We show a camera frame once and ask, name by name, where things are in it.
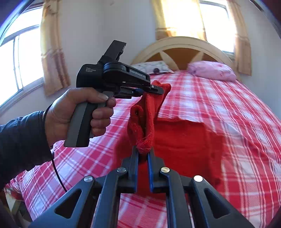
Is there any red embroidered knit sweater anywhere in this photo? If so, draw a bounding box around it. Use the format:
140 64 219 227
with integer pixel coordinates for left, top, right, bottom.
112 81 225 197

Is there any left dark jacket forearm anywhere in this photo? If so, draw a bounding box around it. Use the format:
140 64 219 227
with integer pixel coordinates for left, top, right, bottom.
0 111 53 189

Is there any person's left hand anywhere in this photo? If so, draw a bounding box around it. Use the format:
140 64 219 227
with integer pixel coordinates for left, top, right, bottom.
44 88 116 147

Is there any white patterned pillow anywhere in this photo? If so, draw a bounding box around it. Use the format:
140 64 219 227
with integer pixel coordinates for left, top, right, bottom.
131 61 174 75

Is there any cream and brown headboard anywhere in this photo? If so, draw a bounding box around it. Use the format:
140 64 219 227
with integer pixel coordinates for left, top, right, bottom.
132 37 241 81

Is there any pink pillow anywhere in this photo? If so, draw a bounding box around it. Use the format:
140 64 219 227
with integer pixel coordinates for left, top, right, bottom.
187 61 237 82

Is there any left yellow window curtain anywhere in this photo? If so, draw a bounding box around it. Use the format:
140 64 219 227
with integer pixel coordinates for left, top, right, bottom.
40 1 71 96

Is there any yellow window curtain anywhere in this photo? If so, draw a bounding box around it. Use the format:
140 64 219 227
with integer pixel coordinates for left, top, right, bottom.
227 1 252 76
40 1 71 96
151 0 207 41

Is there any middle yellow window curtain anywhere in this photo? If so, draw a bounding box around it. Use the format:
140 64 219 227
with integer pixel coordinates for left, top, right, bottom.
151 0 207 41

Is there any window behind headboard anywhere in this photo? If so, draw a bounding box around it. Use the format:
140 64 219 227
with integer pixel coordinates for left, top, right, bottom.
199 1 235 54

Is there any right yellow window curtain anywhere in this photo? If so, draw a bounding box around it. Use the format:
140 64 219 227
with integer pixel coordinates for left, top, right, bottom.
227 1 252 76

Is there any red white plaid bedspread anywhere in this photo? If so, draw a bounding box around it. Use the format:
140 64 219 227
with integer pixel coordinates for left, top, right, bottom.
6 71 280 227

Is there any left side window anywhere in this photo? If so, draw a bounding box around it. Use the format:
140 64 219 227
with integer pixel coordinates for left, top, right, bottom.
1 1 44 113

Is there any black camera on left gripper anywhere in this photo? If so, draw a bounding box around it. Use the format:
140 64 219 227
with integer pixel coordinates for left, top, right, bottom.
98 40 126 66

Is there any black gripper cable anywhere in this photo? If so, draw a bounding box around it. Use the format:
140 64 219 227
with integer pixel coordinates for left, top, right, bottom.
42 103 68 193

